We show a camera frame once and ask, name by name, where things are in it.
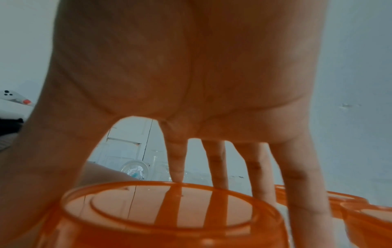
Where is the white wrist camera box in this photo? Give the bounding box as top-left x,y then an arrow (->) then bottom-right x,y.
0,89 -> 35,122

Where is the person's right hand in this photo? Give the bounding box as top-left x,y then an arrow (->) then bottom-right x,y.
0,0 -> 336,248

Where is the large orange lid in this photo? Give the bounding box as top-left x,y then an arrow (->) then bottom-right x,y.
338,202 -> 392,248

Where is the person's left hand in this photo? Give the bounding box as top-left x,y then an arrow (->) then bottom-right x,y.
76,161 -> 137,187

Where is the small orange lid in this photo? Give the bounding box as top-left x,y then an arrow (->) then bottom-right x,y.
274,184 -> 368,219
40,180 -> 290,248

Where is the white panelled door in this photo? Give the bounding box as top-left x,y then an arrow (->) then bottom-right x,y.
91,118 -> 154,168

